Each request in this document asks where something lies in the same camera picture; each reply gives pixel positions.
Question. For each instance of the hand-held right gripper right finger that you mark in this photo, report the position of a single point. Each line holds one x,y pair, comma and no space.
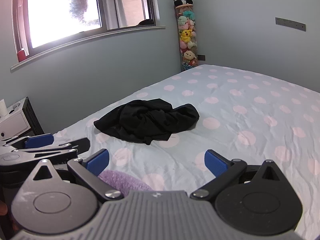
215,163

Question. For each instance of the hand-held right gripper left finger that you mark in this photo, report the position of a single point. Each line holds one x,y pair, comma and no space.
98,161

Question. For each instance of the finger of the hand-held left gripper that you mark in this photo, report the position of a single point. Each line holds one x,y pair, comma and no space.
82,146
38,140

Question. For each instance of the black garment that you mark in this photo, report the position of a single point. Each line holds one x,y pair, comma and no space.
145,120

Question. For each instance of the purple fluffy blanket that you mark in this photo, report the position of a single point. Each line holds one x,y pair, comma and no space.
122,181

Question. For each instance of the white tissue roll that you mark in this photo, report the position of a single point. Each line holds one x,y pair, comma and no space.
2,108

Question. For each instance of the red cup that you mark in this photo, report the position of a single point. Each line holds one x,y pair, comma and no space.
21,55

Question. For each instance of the clear tube of plush toys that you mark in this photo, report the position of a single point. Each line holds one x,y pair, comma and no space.
187,37

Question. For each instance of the window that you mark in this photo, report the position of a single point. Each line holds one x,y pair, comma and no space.
62,10

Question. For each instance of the white windowsill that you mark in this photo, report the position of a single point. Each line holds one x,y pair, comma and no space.
157,27

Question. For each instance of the white curtain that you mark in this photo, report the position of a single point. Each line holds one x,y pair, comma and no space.
117,5

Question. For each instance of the white nightstand with black frame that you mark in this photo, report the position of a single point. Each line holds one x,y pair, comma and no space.
15,120

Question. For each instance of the black wall socket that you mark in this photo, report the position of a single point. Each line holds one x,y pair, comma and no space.
201,57

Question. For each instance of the grey wall plate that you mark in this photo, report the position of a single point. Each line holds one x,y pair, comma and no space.
290,24

